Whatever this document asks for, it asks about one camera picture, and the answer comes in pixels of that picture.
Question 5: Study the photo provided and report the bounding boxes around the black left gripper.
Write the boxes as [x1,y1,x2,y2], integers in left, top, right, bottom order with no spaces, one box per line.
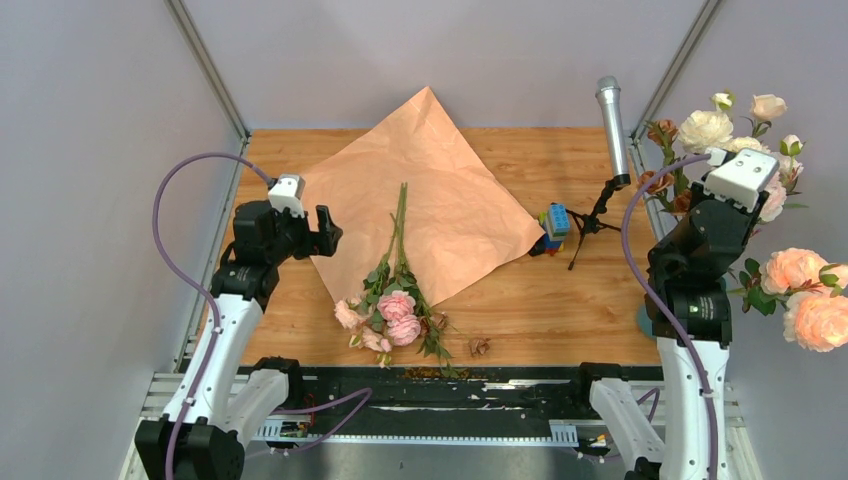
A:
[266,202,342,265]

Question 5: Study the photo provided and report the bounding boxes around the dried brown roses stem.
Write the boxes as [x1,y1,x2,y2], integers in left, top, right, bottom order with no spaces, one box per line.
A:
[637,119,697,217]

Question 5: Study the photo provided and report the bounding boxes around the brown kraft wrapping paper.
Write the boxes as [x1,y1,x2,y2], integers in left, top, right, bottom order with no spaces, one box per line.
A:
[302,88,542,304]

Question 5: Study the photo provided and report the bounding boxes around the pink roses stem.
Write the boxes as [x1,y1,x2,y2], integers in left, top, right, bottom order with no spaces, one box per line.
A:
[378,198,460,378]

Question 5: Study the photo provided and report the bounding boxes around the white roses stem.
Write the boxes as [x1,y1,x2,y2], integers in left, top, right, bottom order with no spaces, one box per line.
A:
[677,91,771,154]

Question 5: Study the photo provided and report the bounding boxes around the single rose stem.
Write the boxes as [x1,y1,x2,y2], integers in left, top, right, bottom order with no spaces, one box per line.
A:
[747,94,788,139]

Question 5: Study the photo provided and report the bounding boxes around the peach roses stem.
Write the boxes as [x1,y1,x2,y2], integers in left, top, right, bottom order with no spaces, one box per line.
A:
[334,182,408,368]

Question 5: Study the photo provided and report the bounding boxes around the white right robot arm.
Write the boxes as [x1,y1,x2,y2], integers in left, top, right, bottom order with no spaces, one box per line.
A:
[570,193,768,479]

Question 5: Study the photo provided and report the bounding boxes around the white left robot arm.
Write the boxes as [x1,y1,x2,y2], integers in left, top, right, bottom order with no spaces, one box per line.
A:
[135,200,343,479]

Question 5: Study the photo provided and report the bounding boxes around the teal ceramic vase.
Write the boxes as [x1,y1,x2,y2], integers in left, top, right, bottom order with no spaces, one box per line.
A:
[636,297,656,339]

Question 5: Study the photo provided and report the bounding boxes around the peach roses in vase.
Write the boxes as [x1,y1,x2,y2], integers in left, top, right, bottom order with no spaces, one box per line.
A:
[725,135,847,353]

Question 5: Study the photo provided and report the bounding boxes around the blue toy brick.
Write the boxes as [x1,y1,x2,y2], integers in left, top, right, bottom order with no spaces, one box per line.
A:
[545,203,571,241]

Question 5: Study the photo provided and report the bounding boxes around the multicolour toy brick stack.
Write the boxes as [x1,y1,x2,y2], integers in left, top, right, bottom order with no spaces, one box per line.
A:
[528,212,564,257]

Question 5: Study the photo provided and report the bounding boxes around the dried brown rose head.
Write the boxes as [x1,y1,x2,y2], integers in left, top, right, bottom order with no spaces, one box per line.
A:
[468,337,491,358]

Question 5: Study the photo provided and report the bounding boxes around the silver microphone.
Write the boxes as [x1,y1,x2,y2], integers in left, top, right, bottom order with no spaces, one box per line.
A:
[595,76,631,190]

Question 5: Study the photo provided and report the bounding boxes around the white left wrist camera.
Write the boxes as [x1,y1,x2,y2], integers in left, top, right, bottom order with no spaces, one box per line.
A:
[268,174,306,218]

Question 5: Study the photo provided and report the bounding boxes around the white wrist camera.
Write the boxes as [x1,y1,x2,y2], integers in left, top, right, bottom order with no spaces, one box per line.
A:
[268,174,306,218]
[703,147,778,212]

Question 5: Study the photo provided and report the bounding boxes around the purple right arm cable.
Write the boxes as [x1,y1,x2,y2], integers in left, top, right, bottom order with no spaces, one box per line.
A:
[621,153,721,480]

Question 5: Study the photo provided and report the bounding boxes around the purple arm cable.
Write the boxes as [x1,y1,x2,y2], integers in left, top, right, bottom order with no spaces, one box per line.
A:
[152,152,374,480]
[621,153,721,480]

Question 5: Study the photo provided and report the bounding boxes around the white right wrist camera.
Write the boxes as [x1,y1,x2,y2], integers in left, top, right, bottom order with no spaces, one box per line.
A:
[703,147,778,212]

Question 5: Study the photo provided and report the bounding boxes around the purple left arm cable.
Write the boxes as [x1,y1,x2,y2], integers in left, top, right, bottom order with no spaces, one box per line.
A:
[152,152,374,480]

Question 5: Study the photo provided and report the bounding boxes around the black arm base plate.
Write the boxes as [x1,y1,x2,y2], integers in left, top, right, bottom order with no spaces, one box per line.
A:
[241,365,664,441]

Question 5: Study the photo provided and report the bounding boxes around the white slotted cable duct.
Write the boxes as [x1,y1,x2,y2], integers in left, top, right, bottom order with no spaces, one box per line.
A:
[258,417,580,448]

